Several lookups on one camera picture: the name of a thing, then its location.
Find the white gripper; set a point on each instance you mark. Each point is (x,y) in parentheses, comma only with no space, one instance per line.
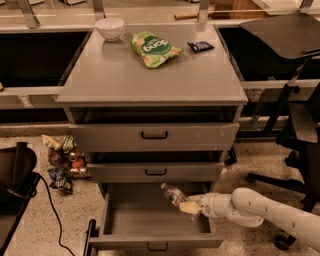
(209,204)

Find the clear plastic water bottle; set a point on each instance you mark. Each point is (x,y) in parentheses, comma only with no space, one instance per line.
(173,194)

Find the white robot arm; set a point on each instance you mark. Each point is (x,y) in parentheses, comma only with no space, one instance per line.
(248,208)

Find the grey middle drawer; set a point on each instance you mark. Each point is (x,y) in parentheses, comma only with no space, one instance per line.
(144,167)

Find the grey drawer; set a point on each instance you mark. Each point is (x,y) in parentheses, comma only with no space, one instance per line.
(144,167)
(146,129)
(137,215)

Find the grey bottom drawer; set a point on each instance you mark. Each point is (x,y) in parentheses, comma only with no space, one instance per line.
(137,215)

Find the grey drawer cabinet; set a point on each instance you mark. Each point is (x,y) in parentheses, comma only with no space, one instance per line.
(112,75)

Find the grey top drawer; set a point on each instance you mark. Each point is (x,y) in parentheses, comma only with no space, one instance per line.
(146,129)

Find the black office chair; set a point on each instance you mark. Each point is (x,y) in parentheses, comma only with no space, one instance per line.
(295,37)

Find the pile of snack packets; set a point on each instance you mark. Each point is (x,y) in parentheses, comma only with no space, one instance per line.
(67,162)

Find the green snack bag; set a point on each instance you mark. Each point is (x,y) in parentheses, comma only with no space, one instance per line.
(153,50)

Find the small black snack packet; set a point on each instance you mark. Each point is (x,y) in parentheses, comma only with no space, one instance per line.
(198,47)

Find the wooden stick in background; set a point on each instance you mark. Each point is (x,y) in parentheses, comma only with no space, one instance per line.
(189,16)

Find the white ceramic bowl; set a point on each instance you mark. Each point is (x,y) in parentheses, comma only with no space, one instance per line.
(111,29)

